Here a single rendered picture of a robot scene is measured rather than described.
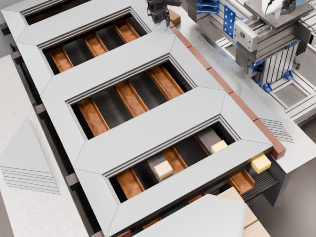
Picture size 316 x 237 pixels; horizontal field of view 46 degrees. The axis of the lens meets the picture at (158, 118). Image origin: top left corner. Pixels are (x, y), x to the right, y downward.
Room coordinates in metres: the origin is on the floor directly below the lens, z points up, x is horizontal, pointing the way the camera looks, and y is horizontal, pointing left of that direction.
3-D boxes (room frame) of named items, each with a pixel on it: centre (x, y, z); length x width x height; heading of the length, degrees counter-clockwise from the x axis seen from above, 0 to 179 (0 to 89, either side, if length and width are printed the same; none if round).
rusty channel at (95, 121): (1.27, 0.36, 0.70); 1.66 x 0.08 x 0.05; 21
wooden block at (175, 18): (1.79, -0.18, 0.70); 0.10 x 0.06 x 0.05; 33
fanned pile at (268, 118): (0.99, -0.46, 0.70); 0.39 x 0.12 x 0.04; 21
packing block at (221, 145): (0.79, -0.24, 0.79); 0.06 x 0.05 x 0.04; 111
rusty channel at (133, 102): (1.35, 0.17, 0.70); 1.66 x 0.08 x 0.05; 21
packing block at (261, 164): (0.70, -0.38, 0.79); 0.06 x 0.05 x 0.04; 111
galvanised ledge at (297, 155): (1.33, -0.37, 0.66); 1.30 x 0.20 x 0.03; 21
